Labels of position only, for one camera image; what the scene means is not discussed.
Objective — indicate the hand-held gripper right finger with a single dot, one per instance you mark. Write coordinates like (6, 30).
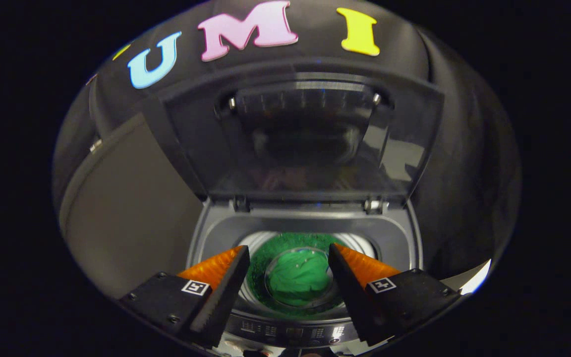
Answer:
(350, 297)

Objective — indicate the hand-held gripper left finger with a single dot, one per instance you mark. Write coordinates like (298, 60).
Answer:
(223, 297)

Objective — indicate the green polo shirt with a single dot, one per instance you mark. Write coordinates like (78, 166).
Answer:
(298, 277)

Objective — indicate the black washing machine lid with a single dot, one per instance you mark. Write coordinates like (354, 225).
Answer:
(305, 148)

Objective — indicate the grey flat board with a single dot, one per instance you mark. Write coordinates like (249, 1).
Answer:
(127, 213)

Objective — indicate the silver clip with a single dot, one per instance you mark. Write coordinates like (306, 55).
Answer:
(95, 145)

